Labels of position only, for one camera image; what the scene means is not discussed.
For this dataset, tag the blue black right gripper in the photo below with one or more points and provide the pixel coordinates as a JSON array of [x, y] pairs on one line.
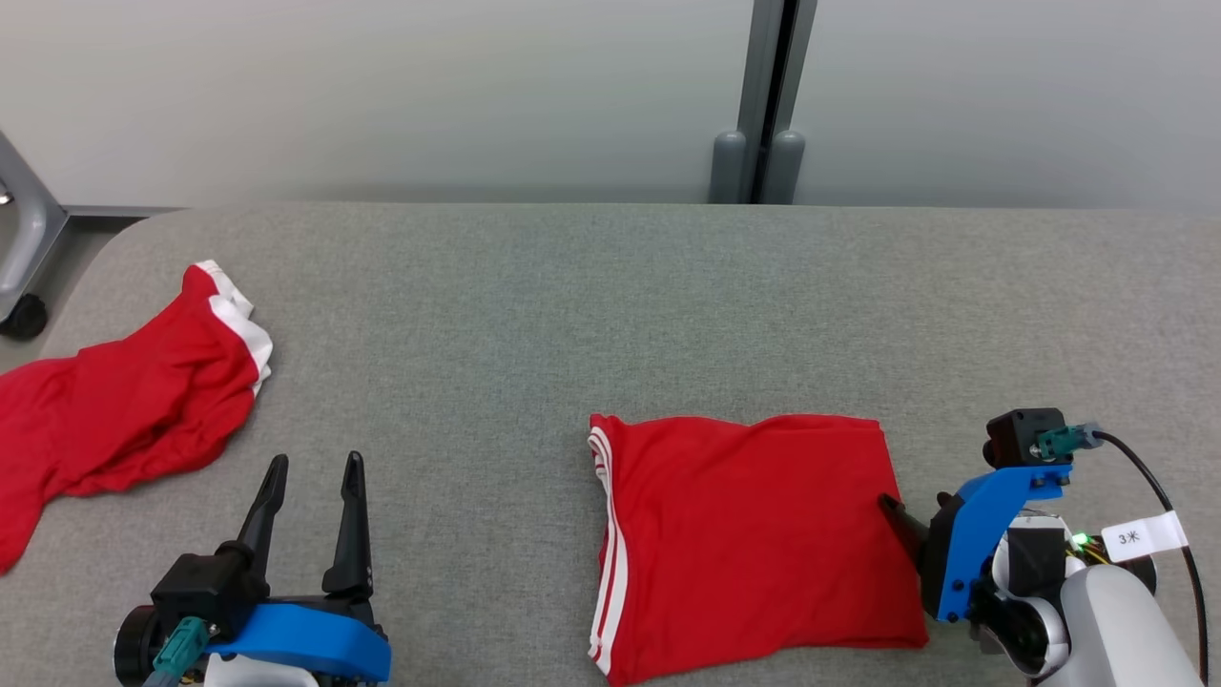
[[973, 534]]

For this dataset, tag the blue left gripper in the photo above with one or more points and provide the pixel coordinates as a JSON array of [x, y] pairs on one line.
[[315, 634]]

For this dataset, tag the red jersey with white sleeves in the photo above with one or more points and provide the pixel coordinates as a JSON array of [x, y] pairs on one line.
[[763, 544]]

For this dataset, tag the red shorts with white hem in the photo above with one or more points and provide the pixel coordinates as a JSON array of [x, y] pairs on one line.
[[124, 410]]

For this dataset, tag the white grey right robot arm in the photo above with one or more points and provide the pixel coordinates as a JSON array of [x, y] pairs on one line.
[[1116, 620]]

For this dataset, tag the black caster wheel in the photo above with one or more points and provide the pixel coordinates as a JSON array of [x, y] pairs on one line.
[[24, 317]]

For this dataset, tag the grey cylindrical door stop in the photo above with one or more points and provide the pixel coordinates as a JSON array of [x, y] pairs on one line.
[[788, 170], [728, 170]]

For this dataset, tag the grey metal cart leg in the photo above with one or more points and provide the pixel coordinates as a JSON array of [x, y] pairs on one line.
[[24, 229]]

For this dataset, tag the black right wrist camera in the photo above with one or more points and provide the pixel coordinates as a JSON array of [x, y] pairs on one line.
[[1016, 439]]

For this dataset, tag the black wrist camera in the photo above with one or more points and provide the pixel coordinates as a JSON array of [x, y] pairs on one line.
[[1016, 439], [205, 587]]

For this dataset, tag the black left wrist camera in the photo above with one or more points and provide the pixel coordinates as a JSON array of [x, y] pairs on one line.
[[205, 587]]

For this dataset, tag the teal right camera connector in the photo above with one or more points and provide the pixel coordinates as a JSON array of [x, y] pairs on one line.
[[1068, 440]]

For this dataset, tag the teal camera connector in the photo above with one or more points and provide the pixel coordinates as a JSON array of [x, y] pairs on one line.
[[1068, 440], [181, 644]]

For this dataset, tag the teal left camera connector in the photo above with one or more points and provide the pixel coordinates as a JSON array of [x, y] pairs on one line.
[[181, 644]]

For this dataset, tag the grey door frame post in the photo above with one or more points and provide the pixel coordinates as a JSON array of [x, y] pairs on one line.
[[775, 76]]

